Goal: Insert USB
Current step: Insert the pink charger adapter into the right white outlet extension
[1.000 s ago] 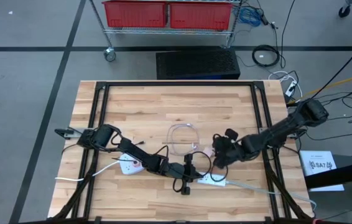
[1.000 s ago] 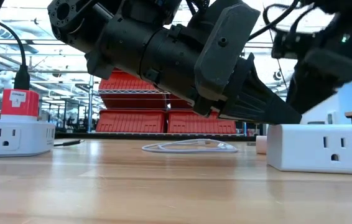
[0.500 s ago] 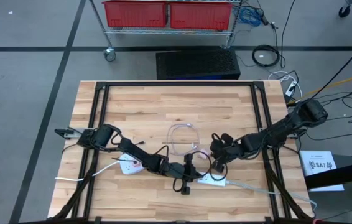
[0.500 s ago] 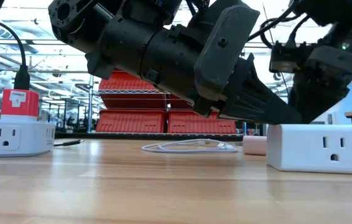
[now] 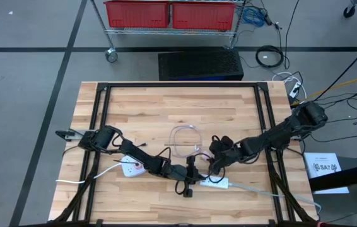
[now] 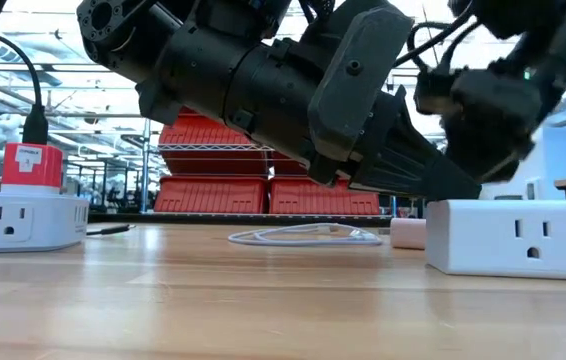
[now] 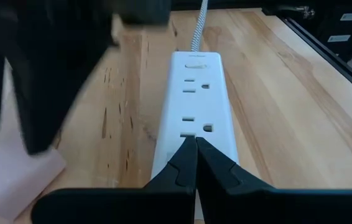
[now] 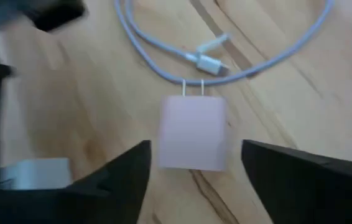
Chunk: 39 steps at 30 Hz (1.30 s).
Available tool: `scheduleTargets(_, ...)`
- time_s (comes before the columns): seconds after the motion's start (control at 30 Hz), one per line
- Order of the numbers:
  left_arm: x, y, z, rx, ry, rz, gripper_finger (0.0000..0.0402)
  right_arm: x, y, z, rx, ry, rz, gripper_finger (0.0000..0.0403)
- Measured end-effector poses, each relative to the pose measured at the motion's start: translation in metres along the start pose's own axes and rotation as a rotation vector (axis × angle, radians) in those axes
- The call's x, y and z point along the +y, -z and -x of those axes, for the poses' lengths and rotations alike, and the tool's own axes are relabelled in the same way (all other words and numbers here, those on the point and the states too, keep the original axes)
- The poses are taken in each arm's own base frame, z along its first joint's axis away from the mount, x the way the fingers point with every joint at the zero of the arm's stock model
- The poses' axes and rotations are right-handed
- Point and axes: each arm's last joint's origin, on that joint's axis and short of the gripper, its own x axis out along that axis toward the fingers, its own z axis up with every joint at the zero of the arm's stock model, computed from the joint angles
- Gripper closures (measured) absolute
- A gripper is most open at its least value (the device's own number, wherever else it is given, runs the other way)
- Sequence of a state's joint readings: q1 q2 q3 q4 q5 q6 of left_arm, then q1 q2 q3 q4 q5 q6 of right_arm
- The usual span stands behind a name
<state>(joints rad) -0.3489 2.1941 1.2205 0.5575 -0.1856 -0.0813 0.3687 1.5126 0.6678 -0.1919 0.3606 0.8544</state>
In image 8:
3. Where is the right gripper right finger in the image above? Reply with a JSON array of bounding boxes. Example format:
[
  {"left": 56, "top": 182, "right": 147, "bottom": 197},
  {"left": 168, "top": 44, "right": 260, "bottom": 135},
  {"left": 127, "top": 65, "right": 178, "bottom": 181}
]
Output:
[{"left": 241, "top": 139, "right": 352, "bottom": 224}]

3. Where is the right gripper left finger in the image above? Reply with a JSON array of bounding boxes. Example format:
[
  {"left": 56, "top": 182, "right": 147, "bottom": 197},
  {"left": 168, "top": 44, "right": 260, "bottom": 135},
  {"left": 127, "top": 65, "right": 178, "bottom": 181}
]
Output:
[{"left": 0, "top": 139, "right": 152, "bottom": 224}]

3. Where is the white power strip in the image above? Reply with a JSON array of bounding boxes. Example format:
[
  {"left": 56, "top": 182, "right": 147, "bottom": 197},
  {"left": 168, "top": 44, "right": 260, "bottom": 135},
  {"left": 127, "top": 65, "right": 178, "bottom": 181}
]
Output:
[{"left": 0, "top": 157, "right": 71, "bottom": 190}]

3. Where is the pale pink USB charger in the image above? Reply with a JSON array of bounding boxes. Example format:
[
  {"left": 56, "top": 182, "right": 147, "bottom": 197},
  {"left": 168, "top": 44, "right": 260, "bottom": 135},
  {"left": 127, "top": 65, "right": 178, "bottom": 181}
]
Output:
[{"left": 159, "top": 79, "right": 228, "bottom": 172}]

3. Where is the white USB cable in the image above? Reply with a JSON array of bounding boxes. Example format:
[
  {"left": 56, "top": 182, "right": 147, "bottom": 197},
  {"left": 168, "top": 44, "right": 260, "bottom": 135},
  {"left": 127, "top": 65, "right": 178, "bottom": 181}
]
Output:
[{"left": 113, "top": 0, "right": 335, "bottom": 86}]

